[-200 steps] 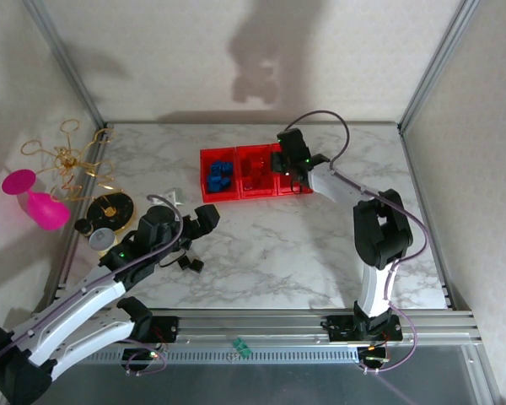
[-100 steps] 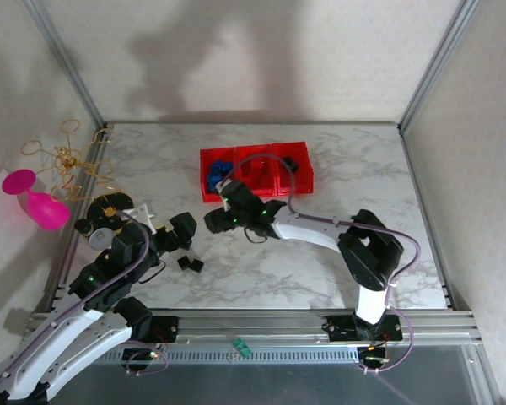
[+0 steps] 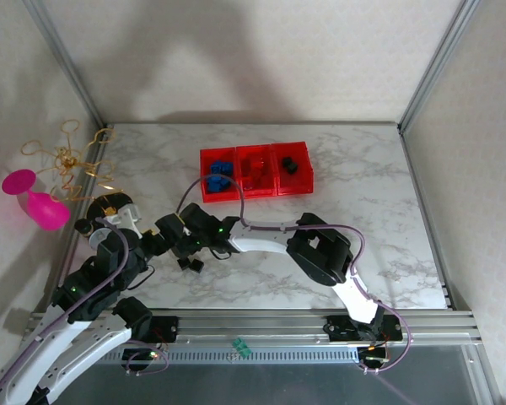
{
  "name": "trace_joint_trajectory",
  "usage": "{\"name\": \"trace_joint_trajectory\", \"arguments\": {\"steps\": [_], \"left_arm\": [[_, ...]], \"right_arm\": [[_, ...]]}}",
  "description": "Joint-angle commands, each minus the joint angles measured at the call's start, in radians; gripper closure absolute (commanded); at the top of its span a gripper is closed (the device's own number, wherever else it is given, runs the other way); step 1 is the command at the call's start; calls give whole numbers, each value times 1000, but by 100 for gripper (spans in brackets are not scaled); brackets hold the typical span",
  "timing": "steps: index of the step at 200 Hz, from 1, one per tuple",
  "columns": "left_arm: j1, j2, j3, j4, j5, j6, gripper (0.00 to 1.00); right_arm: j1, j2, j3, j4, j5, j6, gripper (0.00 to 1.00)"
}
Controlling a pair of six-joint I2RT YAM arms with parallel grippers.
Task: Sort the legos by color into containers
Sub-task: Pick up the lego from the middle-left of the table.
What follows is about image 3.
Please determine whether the grey round disc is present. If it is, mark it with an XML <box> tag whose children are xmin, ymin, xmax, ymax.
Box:
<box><xmin>87</xmin><ymin>227</ymin><xmax>110</xmax><ymax>250</ymax></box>

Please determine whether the black round base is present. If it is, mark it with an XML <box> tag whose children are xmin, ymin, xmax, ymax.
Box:
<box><xmin>86</xmin><ymin>192</ymin><xmax>134</xmax><ymax>223</ymax></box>

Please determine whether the pink plastic goblet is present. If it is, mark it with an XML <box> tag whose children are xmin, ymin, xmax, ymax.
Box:
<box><xmin>1</xmin><ymin>168</ymin><xmax>72</xmax><ymax>232</ymax></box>

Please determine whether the green connector block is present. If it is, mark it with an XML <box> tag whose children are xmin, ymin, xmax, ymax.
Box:
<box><xmin>230</xmin><ymin>337</ymin><xmax>253</xmax><ymax>358</ymax></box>

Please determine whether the grey metal panel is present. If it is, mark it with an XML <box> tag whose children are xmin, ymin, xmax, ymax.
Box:
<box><xmin>54</xmin><ymin>345</ymin><xmax>488</xmax><ymax>405</ymax></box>

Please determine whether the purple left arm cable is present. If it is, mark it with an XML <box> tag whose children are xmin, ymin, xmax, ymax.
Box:
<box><xmin>0</xmin><ymin>216</ymin><xmax>131</xmax><ymax>396</ymax></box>

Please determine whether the aluminium side rail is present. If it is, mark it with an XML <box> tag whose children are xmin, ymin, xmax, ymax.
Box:
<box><xmin>398</xmin><ymin>126</ymin><xmax>455</xmax><ymax>311</ymax></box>
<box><xmin>57</xmin><ymin>126</ymin><xmax>110</xmax><ymax>292</ymax></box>

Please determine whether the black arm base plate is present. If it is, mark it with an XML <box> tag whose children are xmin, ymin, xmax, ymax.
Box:
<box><xmin>149</xmin><ymin>316</ymin><xmax>180</xmax><ymax>343</ymax></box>
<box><xmin>322</xmin><ymin>314</ymin><xmax>404</xmax><ymax>343</ymax></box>

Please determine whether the gold wire glass rack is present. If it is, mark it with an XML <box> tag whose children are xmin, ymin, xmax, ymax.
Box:
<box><xmin>20</xmin><ymin>119</ymin><xmax>126</xmax><ymax>203</ymax></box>

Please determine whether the short purple cable loop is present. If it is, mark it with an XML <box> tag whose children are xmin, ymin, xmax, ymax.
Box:
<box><xmin>124</xmin><ymin>337</ymin><xmax>170</xmax><ymax>376</ymax></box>

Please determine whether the wide aluminium mounting rail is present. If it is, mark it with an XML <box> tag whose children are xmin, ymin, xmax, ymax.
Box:
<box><xmin>24</xmin><ymin>310</ymin><xmax>480</xmax><ymax>345</ymax></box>

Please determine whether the perforated metal cable duct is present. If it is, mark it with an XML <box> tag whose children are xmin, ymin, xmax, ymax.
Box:
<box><xmin>83</xmin><ymin>343</ymin><xmax>363</xmax><ymax>365</ymax></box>

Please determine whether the short aluminium frame post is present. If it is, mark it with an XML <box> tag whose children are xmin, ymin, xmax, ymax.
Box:
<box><xmin>467</xmin><ymin>337</ymin><xmax>502</xmax><ymax>405</ymax></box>

